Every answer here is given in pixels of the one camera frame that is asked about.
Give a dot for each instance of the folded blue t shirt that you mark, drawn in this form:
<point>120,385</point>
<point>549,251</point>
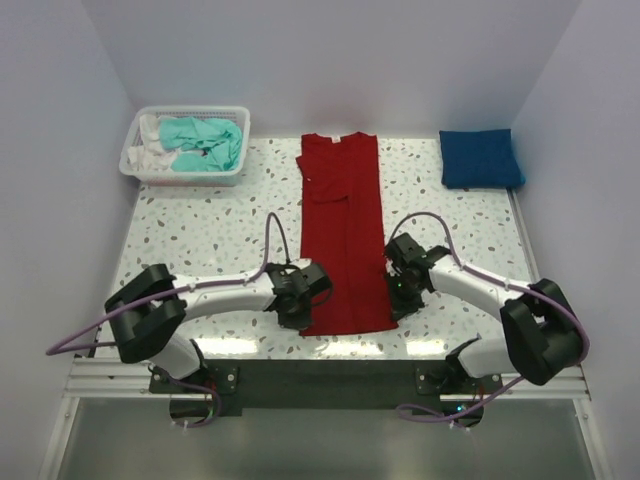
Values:
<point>479,159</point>

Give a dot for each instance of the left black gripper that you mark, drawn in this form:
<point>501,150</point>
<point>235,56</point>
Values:
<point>297,317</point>

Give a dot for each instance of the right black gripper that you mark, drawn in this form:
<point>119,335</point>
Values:
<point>400,305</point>

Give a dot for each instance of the red t shirt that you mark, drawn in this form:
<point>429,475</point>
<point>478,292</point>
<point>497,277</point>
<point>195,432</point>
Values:
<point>342,230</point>

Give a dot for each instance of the teal t shirt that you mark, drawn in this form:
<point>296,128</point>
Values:
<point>205,145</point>

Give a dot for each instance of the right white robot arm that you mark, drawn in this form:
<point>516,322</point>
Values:
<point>541,333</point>

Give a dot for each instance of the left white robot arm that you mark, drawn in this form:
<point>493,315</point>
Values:
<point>146,313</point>

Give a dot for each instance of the white t shirt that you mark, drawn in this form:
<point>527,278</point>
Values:
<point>150,155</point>

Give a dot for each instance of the white plastic laundry basket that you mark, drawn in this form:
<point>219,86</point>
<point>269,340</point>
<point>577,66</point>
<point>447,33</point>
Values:
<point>239,115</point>

